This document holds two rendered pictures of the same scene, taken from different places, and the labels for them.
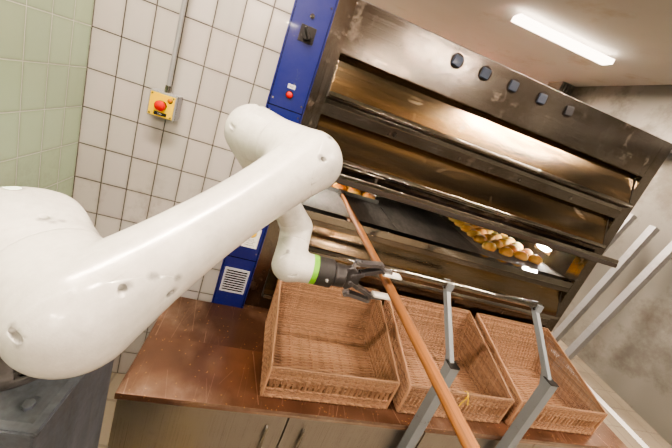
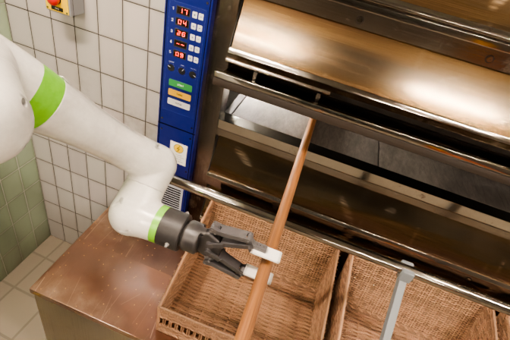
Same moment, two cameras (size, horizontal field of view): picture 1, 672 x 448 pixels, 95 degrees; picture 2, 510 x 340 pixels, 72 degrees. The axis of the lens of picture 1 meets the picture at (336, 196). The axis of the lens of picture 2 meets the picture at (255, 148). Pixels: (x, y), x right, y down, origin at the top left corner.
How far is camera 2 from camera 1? 61 cm
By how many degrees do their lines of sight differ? 28
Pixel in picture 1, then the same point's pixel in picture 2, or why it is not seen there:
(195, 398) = (92, 313)
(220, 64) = not seen: outside the picture
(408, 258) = (390, 206)
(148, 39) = not seen: outside the picture
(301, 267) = (133, 223)
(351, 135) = (291, 23)
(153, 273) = not seen: outside the picture
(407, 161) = (385, 64)
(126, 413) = (44, 306)
